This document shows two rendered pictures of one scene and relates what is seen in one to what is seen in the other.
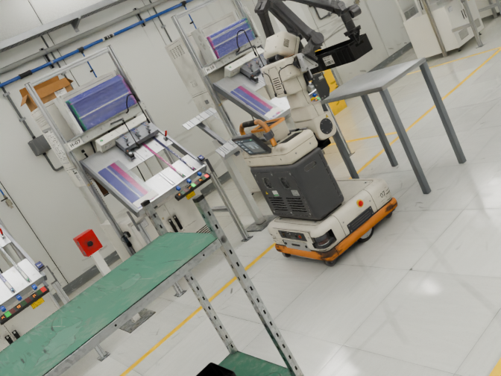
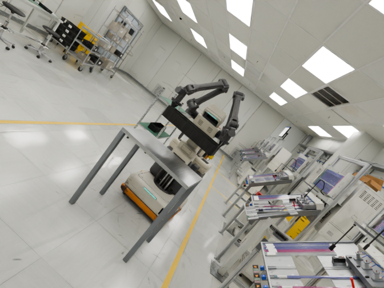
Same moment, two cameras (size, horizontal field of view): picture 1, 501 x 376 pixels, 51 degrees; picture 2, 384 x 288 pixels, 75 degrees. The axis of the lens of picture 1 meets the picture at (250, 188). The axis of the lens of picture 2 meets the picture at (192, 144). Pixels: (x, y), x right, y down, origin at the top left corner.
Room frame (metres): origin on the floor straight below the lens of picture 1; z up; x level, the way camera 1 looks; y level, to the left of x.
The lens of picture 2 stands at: (5.03, -2.62, 1.35)
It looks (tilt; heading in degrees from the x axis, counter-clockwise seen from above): 9 degrees down; 128
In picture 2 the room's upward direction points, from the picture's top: 39 degrees clockwise
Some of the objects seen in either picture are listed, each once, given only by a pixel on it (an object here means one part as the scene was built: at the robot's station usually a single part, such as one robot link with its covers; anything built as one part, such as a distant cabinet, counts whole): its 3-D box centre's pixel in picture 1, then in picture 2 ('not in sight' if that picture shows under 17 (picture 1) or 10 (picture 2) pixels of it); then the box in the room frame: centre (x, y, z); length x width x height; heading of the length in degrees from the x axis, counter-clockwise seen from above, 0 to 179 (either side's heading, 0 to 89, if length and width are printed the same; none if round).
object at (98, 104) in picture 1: (101, 102); (331, 183); (4.45, 0.74, 1.52); 0.51 x 0.13 x 0.27; 122
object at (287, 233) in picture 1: (292, 234); not in sight; (3.21, -0.10, 0.23); 0.41 x 0.02 x 0.08; 25
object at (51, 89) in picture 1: (59, 83); (366, 179); (4.65, 0.99, 1.82); 0.68 x 0.30 x 0.20; 122
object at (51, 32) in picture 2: not in sight; (44, 43); (-0.75, -0.94, 0.28); 0.54 x 0.52 x 0.57; 55
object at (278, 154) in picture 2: not in sight; (264, 165); (2.02, 4.83, 0.95); 1.36 x 0.82 x 1.90; 32
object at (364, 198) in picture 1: (329, 216); (157, 194); (3.37, -0.38, 0.16); 0.67 x 0.64 x 0.25; 115
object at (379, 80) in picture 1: (388, 130); (138, 190); (3.70, -1.08, 0.40); 0.70 x 0.45 x 0.80; 25
